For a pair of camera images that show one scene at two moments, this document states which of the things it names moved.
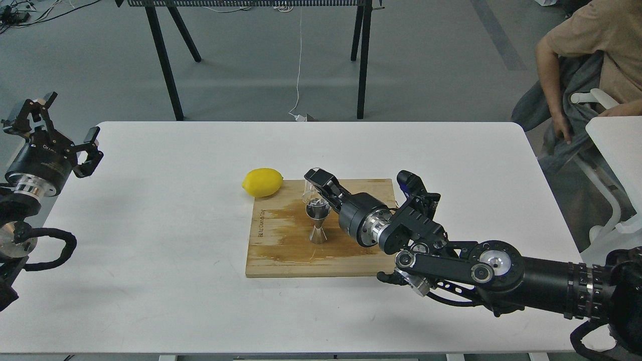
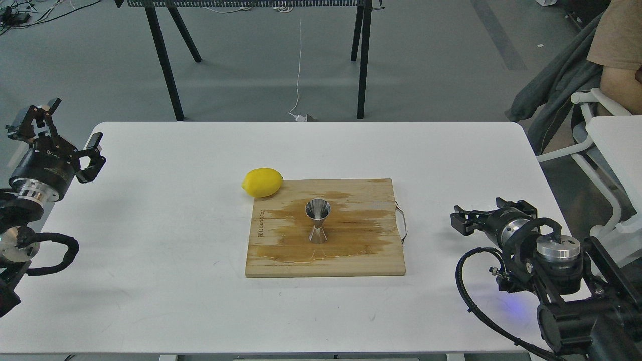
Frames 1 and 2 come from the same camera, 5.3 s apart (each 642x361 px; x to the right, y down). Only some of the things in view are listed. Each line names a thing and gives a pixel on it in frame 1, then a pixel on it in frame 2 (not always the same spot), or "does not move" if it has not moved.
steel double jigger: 317,209 does not move
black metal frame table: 360,47 does not move
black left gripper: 41,165 does not move
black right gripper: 361,216 to 508,227
